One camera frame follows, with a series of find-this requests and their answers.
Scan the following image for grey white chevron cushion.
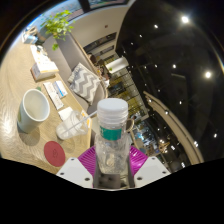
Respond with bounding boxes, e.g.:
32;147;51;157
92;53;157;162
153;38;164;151
67;62;102;104

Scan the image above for small wooden table holder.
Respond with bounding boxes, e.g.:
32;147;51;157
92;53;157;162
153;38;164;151
21;26;39;44

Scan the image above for white paper sheet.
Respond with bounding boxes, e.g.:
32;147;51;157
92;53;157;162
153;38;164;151
58;106;76;122

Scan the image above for white tissue box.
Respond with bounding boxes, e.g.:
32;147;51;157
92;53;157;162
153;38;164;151
29;44;60;82

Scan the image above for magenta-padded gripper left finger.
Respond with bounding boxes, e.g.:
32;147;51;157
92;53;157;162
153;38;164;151
55;145;100;189

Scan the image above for pale ceramic mug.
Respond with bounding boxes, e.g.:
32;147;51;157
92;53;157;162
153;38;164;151
17;88;51;134

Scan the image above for green potted plant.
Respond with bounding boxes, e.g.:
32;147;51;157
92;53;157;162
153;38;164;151
40;9;75;51

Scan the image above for white drinking straw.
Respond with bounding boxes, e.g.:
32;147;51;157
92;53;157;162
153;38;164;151
64;109;99;133

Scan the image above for clear plastic drink cup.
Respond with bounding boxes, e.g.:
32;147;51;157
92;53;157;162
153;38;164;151
55;110;90;141

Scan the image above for clear plastic water bottle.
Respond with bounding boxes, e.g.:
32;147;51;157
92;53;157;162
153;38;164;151
94;97;132;177

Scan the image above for yellow card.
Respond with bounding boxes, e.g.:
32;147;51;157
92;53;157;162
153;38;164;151
80;109;93;129

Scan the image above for small blue white pack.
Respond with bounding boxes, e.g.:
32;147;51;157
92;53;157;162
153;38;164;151
53;80;69;99

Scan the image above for person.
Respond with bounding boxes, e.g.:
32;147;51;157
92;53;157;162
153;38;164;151
89;54;100;68

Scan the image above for group of ceiling lights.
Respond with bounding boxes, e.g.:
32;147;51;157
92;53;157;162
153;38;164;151
126;14;218;141

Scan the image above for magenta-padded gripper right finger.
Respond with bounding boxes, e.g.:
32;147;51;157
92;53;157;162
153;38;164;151
126;145;172;189

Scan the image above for flat round red coaster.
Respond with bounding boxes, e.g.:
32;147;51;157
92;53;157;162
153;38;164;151
43;140;67;168

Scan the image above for white printed leaflet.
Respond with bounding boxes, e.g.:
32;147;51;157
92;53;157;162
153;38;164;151
42;81;65;111

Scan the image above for curved grey sofa bench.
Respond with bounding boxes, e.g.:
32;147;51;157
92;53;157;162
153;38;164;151
43;31;109;116

